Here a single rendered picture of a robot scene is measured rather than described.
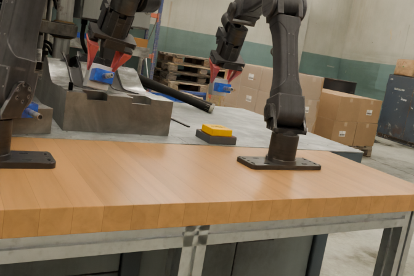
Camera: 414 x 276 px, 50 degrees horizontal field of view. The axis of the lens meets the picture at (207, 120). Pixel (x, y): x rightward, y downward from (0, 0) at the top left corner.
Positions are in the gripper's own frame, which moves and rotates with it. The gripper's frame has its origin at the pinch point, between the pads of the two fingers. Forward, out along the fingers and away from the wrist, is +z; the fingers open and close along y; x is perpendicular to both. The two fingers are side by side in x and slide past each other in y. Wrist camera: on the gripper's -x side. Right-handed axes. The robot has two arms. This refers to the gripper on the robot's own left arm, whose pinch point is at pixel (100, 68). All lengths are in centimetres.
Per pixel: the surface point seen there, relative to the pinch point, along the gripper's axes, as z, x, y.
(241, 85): 116, -339, -261
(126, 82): 10.4, -20.2, -14.1
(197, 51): 183, -634, -334
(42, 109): 8.1, 9.9, 11.1
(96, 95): 6.9, -0.2, -1.4
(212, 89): 6.0, -22.2, -42.3
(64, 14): 13, -72, -1
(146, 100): 5.1, -0.1, -13.8
